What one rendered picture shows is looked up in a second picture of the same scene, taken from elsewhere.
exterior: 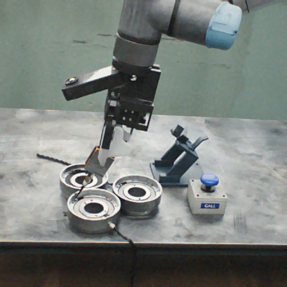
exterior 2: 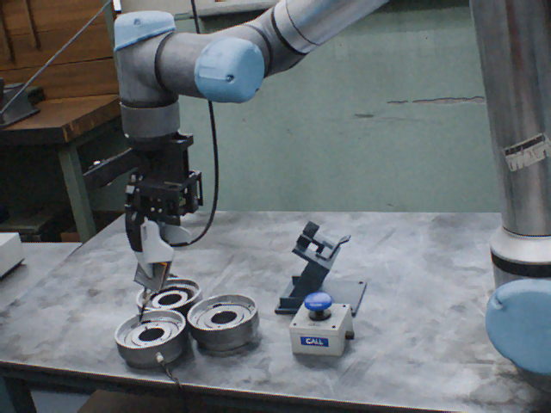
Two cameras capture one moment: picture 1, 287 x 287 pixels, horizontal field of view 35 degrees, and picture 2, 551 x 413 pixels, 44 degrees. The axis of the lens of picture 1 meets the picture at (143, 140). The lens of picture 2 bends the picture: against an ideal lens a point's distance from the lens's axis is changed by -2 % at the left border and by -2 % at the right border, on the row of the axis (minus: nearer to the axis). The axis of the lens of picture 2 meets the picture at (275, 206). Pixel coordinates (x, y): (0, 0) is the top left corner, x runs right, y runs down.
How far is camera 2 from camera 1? 0.55 m
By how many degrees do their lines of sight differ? 29
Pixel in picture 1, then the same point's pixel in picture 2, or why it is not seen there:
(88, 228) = (129, 359)
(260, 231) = (378, 385)
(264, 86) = not seen: outside the picture
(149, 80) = (170, 155)
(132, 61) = (133, 132)
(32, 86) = (306, 184)
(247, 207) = (390, 348)
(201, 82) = not seen: outside the picture
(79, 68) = (368, 155)
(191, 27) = (179, 78)
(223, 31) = (213, 77)
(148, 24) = (136, 81)
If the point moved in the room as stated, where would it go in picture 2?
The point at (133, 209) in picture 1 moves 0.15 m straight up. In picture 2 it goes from (203, 339) to (183, 245)
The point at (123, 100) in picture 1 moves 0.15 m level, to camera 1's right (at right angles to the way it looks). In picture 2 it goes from (141, 184) to (238, 189)
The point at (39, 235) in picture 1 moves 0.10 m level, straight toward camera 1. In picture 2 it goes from (80, 363) to (47, 404)
